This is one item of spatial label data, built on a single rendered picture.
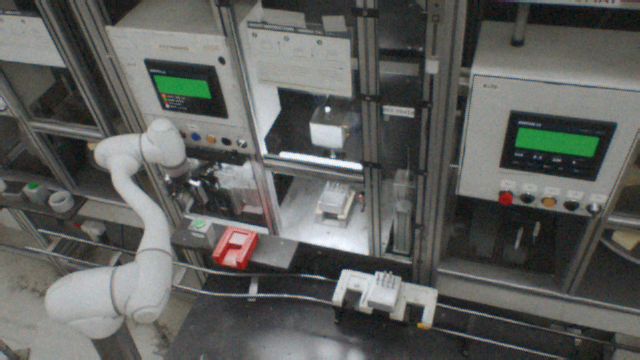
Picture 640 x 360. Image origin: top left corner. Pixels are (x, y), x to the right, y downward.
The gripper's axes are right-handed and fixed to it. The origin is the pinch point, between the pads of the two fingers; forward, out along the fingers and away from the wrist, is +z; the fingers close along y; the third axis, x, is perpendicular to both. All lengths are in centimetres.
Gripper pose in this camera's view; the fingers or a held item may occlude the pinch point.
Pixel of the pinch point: (192, 207)
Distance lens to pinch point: 208.0
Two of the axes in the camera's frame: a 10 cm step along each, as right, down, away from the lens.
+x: -3.2, 7.0, -6.4
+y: -9.4, -1.7, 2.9
